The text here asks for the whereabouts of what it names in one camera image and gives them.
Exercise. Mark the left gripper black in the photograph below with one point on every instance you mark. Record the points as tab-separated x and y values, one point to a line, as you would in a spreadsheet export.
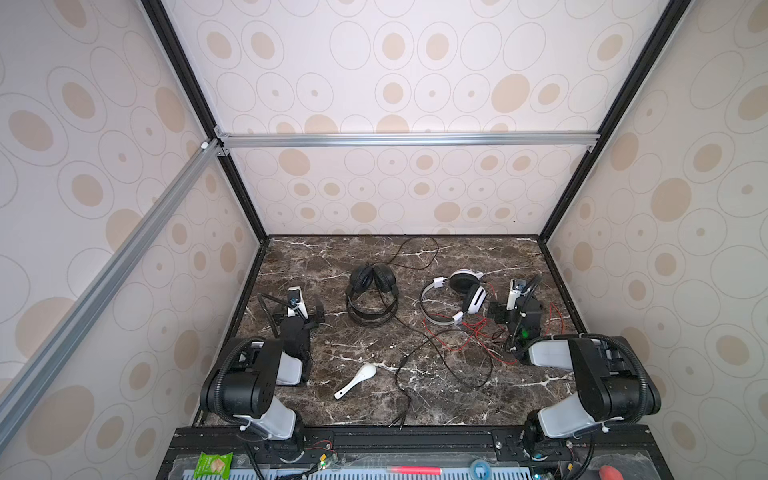
309	315

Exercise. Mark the white ceramic spoon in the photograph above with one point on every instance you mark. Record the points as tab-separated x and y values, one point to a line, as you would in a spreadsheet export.
365	372

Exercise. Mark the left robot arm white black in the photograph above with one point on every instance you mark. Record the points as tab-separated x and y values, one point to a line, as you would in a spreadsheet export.
240	388

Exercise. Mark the black blue headphones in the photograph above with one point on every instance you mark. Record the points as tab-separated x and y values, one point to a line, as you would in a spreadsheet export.
372	299

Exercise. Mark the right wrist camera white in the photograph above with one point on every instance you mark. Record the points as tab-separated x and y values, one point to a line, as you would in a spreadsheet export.
516	289

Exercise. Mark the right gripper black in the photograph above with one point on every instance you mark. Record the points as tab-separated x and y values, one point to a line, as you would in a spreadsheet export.
508	312

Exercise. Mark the green snack packet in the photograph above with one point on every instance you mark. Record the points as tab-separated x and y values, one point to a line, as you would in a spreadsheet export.
216	466

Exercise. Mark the red round object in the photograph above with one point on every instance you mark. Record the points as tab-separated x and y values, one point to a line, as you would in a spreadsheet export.
607	472

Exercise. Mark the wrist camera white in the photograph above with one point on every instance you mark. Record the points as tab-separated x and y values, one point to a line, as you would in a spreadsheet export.
516	289
296	304

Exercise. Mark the pink pen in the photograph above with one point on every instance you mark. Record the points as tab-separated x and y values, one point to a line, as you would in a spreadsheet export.
416	470

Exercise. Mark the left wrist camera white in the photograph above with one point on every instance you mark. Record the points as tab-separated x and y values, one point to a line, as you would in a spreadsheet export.
296	304

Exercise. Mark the horizontal aluminium rail back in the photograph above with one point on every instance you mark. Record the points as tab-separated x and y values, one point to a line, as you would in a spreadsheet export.
440	139

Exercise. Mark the blue tape roll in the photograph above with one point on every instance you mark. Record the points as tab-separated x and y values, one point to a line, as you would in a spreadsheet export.
480	470

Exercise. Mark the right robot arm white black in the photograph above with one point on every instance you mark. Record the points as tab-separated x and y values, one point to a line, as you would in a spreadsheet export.
612	385

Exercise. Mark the aluminium rail left wall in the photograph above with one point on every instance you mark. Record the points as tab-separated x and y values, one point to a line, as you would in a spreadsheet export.
47	362

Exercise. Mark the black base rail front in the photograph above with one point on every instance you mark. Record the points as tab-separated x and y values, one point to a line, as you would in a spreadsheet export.
514	443

